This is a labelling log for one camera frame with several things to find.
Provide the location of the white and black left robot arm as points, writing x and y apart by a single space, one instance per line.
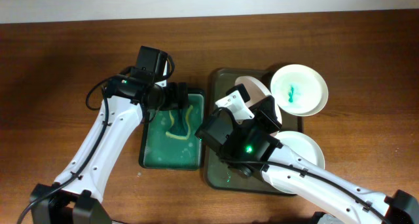
77 193

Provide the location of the white bowl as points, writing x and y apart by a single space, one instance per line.
299 90
255 88

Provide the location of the white plate lower right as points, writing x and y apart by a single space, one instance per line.
303 145

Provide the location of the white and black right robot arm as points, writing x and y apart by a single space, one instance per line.
350 203

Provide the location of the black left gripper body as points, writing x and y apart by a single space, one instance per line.
168 98

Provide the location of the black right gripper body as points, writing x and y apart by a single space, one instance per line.
262 120

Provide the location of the dark green water tray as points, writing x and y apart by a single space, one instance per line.
159 151

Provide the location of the green and yellow sponge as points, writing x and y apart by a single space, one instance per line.
180 128

